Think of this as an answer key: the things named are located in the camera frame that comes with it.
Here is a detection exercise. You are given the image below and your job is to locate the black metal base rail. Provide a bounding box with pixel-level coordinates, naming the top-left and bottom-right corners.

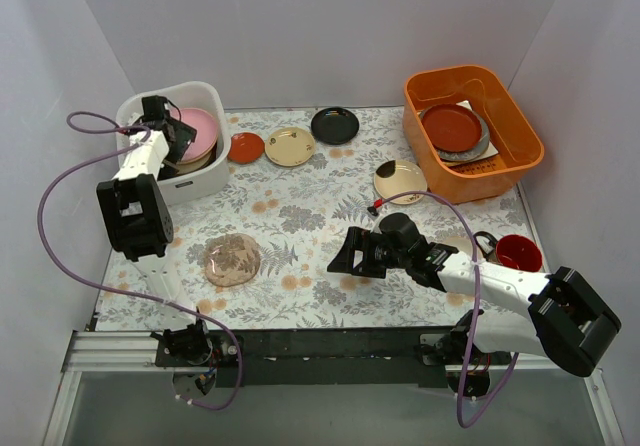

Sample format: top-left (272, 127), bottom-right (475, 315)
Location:
top-left (62, 325), bottom-right (601, 390)

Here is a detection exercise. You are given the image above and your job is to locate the large yellow round plate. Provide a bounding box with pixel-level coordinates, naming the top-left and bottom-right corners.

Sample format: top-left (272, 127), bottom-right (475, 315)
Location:
top-left (175, 143), bottom-right (217, 176)

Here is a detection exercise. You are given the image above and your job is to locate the square board in orange bin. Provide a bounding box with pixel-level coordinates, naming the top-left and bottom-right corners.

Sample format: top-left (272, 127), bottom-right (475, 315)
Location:
top-left (438, 100), bottom-right (498, 169)

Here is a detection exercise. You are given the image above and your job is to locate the orange plastic bin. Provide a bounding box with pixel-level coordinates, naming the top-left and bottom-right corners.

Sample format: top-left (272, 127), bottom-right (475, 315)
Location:
top-left (402, 65), bottom-right (544, 204)

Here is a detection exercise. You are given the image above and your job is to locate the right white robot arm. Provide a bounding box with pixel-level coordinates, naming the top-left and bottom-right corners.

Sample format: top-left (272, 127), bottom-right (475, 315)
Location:
top-left (327, 213), bottom-right (621, 377)

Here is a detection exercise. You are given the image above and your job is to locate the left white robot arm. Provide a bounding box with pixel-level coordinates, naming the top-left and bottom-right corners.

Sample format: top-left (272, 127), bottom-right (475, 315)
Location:
top-left (97, 95), bottom-right (213, 366)

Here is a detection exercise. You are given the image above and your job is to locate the black round plate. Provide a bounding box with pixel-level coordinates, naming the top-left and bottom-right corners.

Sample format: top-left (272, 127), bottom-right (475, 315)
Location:
top-left (311, 107), bottom-right (360, 145)

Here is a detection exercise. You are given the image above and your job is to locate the red and black mug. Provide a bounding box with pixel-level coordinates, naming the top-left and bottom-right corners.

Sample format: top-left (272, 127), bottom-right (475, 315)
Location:
top-left (474, 231), bottom-right (543, 272)

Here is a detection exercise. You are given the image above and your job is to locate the cream plate black patch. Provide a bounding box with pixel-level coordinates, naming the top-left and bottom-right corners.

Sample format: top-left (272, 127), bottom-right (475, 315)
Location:
top-left (373, 160), bottom-right (428, 204)

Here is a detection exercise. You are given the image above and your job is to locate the white small bowl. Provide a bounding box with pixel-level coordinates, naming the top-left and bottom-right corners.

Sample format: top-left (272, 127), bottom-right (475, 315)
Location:
top-left (441, 236), bottom-right (484, 263)

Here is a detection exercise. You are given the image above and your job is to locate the pink round plate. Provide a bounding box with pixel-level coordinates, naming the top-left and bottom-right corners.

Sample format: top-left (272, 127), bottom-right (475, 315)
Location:
top-left (177, 108), bottom-right (219, 163)

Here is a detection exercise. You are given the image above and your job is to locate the cream plate with flowers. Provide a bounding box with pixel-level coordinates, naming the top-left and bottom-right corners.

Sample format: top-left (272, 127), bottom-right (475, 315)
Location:
top-left (265, 127), bottom-right (316, 167)

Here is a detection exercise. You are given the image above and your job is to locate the grey plate in orange bin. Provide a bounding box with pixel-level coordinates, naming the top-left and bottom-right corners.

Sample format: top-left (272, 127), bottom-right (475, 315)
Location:
top-left (420, 104), bottom-right (490, 162)

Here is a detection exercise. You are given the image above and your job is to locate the red plate in orange bin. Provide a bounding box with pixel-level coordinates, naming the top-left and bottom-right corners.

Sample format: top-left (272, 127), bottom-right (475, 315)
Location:
top-left (421, 104), bottom-right (482, 153)

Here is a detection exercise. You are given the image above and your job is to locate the brown glass bowl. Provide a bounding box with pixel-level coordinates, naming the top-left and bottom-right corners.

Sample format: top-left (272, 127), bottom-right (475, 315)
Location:
top-left (204, 233), bottom-right (261, 287)

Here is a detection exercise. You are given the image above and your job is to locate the floral table mat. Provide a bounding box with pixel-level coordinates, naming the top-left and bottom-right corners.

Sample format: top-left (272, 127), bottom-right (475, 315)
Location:
top-left (95, 107), bottom-right (537, 331)

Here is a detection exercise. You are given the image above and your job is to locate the white plastic bin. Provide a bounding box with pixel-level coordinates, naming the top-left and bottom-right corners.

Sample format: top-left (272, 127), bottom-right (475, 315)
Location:
top-left (116, 81), bottom-right (231, 206)

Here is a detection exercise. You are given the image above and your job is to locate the small red plate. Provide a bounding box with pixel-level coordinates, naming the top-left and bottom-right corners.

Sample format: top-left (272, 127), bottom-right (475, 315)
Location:
top-left (228, 132), bottom-right (265, 164)

